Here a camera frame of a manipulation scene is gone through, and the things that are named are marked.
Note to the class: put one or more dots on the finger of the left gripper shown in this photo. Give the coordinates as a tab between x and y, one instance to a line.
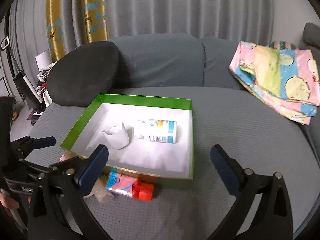
38	143

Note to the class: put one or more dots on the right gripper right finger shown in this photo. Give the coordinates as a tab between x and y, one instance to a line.
273	218

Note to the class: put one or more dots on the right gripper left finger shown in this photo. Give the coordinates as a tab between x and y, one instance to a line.
73	179

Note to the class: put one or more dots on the red pink small carton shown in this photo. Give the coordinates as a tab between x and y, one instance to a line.
130	186

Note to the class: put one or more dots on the white plug adapter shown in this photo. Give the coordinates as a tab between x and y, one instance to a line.
117	136

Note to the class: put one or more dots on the translucent beige hair claw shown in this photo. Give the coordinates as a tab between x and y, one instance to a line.
101	193

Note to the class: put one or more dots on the person's left hand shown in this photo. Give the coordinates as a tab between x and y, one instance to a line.
10	204

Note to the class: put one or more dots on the black white floor appliance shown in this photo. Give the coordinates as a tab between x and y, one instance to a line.
28	92

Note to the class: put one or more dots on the pile of clothes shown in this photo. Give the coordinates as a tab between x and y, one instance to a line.
41	88

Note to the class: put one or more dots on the black round cushion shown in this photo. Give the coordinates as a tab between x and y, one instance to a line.
82	74

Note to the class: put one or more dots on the green open cardboard box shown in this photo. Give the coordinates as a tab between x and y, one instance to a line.
140	156

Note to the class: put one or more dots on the white bottle blue orange label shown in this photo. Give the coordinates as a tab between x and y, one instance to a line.
164	131

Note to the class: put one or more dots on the gold patterned curtain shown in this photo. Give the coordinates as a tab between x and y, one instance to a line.
72	23

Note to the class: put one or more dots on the colourful cartoon folded cloth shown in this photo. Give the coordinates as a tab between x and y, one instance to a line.
287	80

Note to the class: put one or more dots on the grey armchair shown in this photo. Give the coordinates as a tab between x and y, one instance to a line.
310	36

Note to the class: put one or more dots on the grey curtain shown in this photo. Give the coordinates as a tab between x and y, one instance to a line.
258	21

